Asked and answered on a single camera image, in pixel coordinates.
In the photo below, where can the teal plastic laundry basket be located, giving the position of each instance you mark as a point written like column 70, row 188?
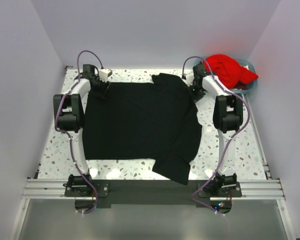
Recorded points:
column 207, row 69

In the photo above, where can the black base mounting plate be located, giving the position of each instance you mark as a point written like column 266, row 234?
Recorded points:
column 103, row 194

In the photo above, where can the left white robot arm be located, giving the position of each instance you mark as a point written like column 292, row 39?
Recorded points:
column 69, row 119

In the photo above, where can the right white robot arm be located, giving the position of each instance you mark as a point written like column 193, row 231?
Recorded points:
column 227, row 119

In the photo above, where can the black t shirt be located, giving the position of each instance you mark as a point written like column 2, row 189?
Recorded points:
column 155, row 120

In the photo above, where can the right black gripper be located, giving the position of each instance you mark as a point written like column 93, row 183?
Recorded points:
column 196, row 98

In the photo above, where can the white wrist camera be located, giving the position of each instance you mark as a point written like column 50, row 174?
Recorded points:
column 104, row 74
column 189, row 77

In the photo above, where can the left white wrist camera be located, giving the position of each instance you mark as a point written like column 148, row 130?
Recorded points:
column 104, row 74

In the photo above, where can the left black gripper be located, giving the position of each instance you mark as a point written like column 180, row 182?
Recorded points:
column 103, row 93

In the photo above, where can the aluminium extrusion rail frame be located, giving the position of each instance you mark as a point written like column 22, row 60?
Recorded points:
column 253, row 172

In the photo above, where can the red t shirt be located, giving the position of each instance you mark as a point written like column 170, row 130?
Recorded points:
column 229, row 71

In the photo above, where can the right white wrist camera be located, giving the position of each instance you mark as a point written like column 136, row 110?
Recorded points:
column 189, row 77

